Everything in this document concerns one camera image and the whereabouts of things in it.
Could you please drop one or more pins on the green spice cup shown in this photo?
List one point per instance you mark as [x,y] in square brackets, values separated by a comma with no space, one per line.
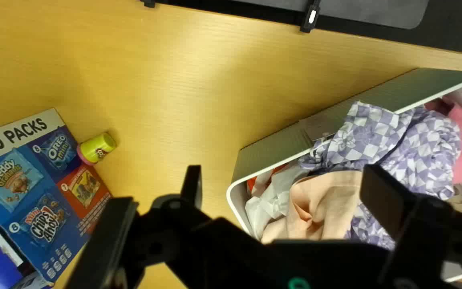
[99,147]

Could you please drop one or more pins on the pale pink printed shirt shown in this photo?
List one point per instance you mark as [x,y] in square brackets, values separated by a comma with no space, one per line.
[322,203]

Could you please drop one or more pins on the black perforated board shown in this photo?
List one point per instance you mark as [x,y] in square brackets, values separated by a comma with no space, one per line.
[457,26]

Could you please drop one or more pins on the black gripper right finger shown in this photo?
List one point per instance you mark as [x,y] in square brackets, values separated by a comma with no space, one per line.
[425,235]

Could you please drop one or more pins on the white plastic bin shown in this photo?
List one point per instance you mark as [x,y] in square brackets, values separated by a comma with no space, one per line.
[381,94]

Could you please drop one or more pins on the purple white checkered cloth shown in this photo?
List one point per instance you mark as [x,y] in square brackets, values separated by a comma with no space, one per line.
[397,139]

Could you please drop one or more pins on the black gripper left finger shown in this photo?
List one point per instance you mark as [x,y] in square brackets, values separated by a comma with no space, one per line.
[136,251]

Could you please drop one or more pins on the white crumpled cloth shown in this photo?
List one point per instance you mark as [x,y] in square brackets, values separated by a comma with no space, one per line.
[269,206]

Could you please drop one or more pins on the blue snack variety box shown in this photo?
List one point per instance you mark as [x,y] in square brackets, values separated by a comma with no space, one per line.
[33,187]

